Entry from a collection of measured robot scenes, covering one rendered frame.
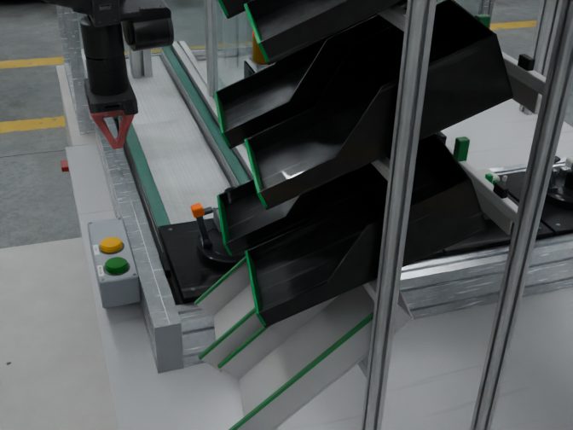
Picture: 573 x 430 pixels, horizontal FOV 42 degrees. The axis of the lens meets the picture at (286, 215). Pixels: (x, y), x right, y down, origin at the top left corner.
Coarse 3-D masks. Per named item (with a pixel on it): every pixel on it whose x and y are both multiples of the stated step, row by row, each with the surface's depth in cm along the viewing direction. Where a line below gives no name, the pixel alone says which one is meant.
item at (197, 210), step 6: (198, 204) 133; (192, 210) 132; (198, 210) 132; (204, 210) 134; (210, 210) 133; (198, 216) 132; (198, 222) 133; (204, 222) 134; (204, 228) 134; (204, 234) 135; (204, 240) 136
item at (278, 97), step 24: (360, 24) 85; (384, 24) 86; (312, 48) 99; (336, 48) 86; (264, 72) 100; (288, 72) 101; (312, 72) 88; (216, 96) 99; (240, 96) 101; (264, 96) 98; (288, 96) 95; (312, 96) 89; (240, 120) 95; (264, 120) 90
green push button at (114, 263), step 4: (108, 260) 135; (112, 260) 135; (116, 260) 135; (120, 260) 135; (124, 260) 135; (108, 264) 134; (112, 264) 134; (116, 264) 134; (120, 264) 134; (124, 264) 134; (108, 268) 134; (112, 268) 133; (116, 268) 133; (120, 268) 134; (124, 268) 134; (108, 272) 134; (112, 272) 134; (116, 272) 134; (120, 272) 134
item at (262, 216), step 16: (224, 192) 109; (240, 192) 109; (256, 192) 109; (320, 192) 96; (224, 208) 109; (240, 208) 108; (256, 208) 106; (272, 208) 104; (288, 208) 102; (304, 208) 97; (224, 224) 103; (240, 224) 104; (256, 224) 103; (272, 224) 98; (288, 224) 98; (224, 240) 99; (240, 240) 98; (256, 240) 99
